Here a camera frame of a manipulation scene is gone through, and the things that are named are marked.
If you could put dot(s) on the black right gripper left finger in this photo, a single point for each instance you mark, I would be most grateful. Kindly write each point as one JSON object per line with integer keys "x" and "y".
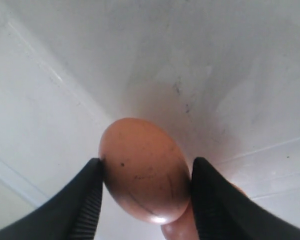
{"x": 72, "y": 214}

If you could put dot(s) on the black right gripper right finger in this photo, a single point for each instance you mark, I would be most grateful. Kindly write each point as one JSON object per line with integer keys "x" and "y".
{"x": 222, "y": 212}

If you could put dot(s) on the brown egg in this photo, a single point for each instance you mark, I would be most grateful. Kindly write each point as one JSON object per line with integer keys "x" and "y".
{"x": 145, "y": 170}

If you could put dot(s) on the brown egg far right edge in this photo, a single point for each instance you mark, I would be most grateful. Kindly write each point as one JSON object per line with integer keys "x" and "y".
{"x": 184, "y": 228}

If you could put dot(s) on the clear plastic bin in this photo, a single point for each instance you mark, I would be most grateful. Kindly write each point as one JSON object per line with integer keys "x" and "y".
{"x": 222, "y": 77}

